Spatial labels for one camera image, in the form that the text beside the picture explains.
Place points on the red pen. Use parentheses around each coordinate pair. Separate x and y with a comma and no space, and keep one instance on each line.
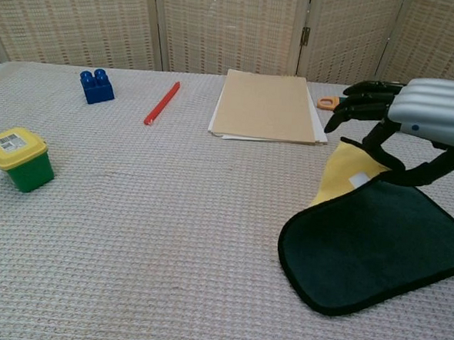
(162,103)

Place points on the dark green microfiber cloth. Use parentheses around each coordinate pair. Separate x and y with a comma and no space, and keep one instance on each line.
(361,243)

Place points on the green tub with yellow lid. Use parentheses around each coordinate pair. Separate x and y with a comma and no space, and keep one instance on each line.
(21,165)

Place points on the white paper sheets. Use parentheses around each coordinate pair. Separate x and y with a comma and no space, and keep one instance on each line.
(321,134)

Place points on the tan kraft paper folder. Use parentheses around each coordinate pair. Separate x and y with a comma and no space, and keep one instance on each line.
(265,107)

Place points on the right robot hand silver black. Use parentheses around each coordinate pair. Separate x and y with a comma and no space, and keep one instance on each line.
(435,109)

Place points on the brass screen hinge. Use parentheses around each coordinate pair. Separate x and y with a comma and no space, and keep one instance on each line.
(305,36)

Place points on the blue toy building block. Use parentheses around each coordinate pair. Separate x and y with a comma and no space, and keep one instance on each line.
(97,90)

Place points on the woven bamboo folding screen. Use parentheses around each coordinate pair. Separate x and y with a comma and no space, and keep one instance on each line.
(228,27)

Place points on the white waffle weave tablecloth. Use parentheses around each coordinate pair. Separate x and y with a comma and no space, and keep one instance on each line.
(131,229)

